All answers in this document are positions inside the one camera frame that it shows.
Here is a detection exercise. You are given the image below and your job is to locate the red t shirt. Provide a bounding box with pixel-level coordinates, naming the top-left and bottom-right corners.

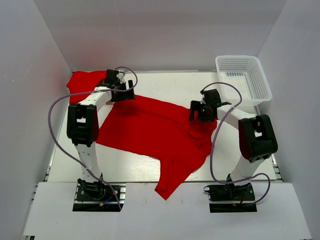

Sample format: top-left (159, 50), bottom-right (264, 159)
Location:
top-left (96, 95), bottom-right (217, 200)
top-left (66, 70), bottom-right (107, 94)

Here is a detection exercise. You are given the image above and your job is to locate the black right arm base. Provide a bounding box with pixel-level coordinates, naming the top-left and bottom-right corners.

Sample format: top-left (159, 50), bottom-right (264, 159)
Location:
top-left (203, 183), bottom-right (255, 202)

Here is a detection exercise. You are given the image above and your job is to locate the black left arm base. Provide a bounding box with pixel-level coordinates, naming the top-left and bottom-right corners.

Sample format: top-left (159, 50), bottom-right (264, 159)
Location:
top-left (75, 178), bottom-right (116, 202)

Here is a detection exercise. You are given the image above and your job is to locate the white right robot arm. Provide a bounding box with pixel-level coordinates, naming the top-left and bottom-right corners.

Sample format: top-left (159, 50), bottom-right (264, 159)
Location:
top-left (189, 89), bottom-right (278, 186)

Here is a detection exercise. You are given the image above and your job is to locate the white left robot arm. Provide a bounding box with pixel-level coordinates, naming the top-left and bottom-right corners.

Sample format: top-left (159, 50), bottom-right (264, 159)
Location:
top-left (66, 66), bottom-right (138, 182)

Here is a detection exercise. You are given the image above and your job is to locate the red folded t shirt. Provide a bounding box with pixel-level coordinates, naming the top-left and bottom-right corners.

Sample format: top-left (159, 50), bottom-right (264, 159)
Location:
top-left (66, 70), bottom-right (107, 94)

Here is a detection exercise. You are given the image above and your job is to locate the white plastic mesh basket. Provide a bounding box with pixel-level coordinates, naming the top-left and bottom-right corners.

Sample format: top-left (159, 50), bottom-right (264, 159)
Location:
top-left (215, 55), bottom-right (272, 107)

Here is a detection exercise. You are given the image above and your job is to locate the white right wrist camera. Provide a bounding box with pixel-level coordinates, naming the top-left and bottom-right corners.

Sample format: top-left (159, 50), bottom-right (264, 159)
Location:
top-left (200, 90), bottom-right (206, 104)

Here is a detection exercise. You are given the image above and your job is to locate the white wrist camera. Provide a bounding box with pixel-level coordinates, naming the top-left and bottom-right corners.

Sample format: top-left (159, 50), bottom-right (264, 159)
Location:
top-left (200, 90), bottom-right (206, 104)
top-left (119, 71), bottom-right (126, 83)

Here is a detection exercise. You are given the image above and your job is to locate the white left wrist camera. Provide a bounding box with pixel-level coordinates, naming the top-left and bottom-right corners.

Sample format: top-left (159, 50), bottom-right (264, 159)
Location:
top-left (119, 71), bottom-right (126, 83)

